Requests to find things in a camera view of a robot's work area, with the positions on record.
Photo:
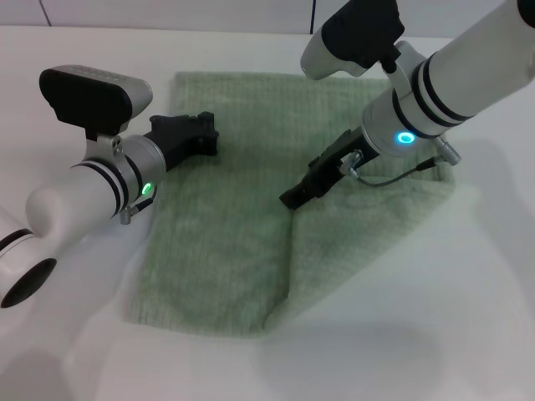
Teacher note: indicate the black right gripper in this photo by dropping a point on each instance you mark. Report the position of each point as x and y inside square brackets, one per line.
[338, 163]

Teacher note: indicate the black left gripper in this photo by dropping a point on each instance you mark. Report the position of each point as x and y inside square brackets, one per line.
[175, 140]

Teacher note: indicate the green terry towel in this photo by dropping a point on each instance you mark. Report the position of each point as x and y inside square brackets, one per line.
[234, 234]

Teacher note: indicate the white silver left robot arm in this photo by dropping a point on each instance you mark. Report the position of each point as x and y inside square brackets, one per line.
[75, 196]

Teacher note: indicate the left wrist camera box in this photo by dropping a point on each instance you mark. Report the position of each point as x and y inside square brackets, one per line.
[92, 98]

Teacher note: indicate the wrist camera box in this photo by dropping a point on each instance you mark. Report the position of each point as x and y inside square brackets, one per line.
[92, 98]
[355, 37]

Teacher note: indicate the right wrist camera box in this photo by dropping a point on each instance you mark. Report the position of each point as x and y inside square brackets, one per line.
[355, 37]

